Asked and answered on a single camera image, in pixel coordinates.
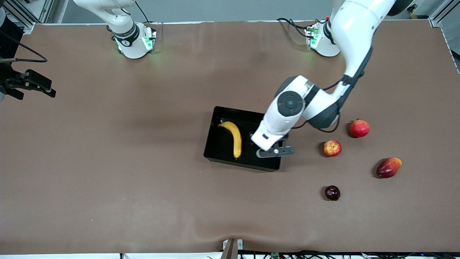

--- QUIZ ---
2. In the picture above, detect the red pomegranate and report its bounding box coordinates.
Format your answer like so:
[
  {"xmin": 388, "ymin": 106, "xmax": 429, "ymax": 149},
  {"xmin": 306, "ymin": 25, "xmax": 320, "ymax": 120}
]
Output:
[{"xmin": 350, "ymin": 118, "xmax": 370, "ymax": 138}]

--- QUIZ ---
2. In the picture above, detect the black base cable bundle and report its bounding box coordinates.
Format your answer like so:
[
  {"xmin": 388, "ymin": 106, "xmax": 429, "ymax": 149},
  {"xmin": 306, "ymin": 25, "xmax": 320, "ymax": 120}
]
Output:
[{"xmin": 276, "ymin": 17, "xmax": 317, "ymax": 39}]

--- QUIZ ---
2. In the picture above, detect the yellow banana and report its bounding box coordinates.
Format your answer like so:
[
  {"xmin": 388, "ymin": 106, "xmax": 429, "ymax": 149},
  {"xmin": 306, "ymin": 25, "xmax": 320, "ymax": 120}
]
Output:
[{"xmin": 218, "ymin": 121, "xmax": 243, "ymax": 159}]

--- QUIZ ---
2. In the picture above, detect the person in black clothes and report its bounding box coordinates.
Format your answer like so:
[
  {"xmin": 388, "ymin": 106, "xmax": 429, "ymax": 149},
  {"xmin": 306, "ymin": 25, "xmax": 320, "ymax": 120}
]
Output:
[{"xmin": 0, "ymin": 16, "xmax": 24, "ymax": 69}]

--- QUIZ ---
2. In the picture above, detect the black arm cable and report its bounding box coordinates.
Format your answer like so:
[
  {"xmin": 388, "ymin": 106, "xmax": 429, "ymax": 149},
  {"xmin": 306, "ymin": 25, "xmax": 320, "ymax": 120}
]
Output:
[
  {"xmin": 0, "ymin": 31, "xmax": 48, "ymax": 63},
  {"xmin": 290, "ymin": 72, "xmax": 364, "ymax": 133}
]

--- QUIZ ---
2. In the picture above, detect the dark purple round fruit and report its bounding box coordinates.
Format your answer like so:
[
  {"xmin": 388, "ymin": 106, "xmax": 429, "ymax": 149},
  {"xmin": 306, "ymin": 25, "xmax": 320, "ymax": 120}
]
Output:
[{"xmin": 325, "ymin": 185, "xmax": 341, "ymax": 201}]

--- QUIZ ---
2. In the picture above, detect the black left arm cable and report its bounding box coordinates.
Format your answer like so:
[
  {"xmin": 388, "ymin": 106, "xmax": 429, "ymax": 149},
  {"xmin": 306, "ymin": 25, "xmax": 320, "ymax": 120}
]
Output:
[{"xmin": 290, "ymin": 72, "xmax": 364, "ymax": 133}]

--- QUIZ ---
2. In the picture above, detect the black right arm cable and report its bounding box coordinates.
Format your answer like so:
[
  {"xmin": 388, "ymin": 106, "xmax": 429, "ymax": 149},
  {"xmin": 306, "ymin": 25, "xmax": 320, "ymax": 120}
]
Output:
[{"xmin": 0, "ymin": 31, "xmax": 48, "ymax": 63}]

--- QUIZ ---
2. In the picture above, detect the red yellow apple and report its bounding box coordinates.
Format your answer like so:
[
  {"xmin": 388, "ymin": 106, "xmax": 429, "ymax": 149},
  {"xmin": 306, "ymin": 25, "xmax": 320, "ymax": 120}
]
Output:
[{"xmin": 322, "ymin": 140, "xmax": 342, "ymax": 157}]

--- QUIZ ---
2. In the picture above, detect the brown table cover sheet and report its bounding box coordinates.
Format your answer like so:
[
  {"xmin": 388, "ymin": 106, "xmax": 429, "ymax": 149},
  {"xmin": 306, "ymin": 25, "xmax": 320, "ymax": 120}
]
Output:
[{"xmin": 0, "ymin": 20, "xmax": 460, "ymax": 254}]

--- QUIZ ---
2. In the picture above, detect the red yellow mango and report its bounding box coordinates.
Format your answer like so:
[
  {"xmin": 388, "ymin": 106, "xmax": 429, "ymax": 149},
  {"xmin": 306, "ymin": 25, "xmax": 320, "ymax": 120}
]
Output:
[{"xmin": 376, "ymin": 157, "xmax": 403, "ymax": 179}]

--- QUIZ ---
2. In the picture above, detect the black plastic box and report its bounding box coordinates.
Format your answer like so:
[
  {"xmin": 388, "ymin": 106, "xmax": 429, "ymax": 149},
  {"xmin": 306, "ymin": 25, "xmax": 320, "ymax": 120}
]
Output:
[{"xmin": 203, "ymin": 106, "xmax": 286, "ymax": 172}]

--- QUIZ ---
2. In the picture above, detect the aluminium frame profile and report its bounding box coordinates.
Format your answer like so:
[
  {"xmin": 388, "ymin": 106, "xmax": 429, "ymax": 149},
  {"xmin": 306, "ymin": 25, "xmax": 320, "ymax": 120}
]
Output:
[
  {"xmin": 0, "ymin": 0, "xmax": 54, "ymax": 35},
  {"xmin": 410, "ymin": 0, "xmax": 460, "ymax": 28}
]

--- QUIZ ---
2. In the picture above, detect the metal table edge bracket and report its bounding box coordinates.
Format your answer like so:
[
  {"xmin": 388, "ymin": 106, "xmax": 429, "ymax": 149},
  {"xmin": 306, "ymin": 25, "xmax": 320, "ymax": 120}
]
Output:
[{"xmin": 222, "ymin": 238, "xmax": 244, "ymax": 259}]

